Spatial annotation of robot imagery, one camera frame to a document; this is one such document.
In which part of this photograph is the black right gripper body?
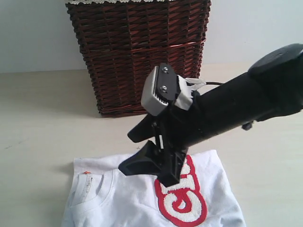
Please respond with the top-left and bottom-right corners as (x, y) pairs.
(148, 94), (237, 185)

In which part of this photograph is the white t-shirt with red lettering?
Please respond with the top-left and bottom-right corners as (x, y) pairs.
(62, 150), (246, 227)

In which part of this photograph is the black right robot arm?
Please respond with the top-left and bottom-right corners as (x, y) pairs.
(118, 43), (303, 187)

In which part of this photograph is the dark brown wicker basket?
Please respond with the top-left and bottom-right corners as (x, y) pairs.
(65, 0), (211, 117)

